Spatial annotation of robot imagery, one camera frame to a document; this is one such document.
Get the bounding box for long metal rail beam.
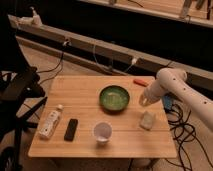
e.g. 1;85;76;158
9;15;213;91

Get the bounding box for black floor cables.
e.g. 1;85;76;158
165;94;213;171

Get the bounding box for wooden table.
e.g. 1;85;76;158
28;76;177;158

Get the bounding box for white device on rail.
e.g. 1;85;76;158
18;6;43;27

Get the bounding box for green ceramic bowl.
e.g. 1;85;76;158
99;85;130;111

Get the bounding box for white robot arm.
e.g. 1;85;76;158
139;68;213;132

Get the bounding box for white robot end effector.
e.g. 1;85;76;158
139;81;164;106

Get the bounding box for black chair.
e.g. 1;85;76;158
0;12;47;171

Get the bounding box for black remote control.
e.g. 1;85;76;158
64;119;78;141

